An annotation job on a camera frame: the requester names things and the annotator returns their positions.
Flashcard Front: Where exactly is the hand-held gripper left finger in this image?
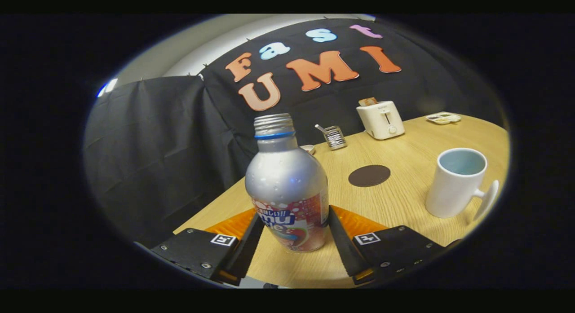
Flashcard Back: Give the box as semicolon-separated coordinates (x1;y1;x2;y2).
150;208;265;287

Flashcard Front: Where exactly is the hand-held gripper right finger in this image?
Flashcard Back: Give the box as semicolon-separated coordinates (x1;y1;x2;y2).
328;205;461;286

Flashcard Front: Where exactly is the dark round coaster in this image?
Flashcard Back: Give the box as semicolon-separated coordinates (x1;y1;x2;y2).
348;165;391;188

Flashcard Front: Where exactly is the silver juice bottle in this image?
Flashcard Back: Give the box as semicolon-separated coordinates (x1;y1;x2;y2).
245;114;329;253

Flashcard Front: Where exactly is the white cup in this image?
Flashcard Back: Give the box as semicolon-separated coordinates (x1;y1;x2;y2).
425;148;499;221

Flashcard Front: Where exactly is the wooden table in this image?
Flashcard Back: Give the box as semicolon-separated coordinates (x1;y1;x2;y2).
173;113;510;289

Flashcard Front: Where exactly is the white toaster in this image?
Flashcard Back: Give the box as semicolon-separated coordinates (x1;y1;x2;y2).
356;101;405;140

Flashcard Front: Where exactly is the black backdrop cloth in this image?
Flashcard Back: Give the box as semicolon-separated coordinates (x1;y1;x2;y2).
83;18;506;248

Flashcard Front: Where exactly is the white divided sauce dish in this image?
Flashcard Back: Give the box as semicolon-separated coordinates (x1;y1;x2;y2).
426;112;462;125

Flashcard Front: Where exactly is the metal wire holder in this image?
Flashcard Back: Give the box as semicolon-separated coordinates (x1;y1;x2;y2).
323;126;347;150

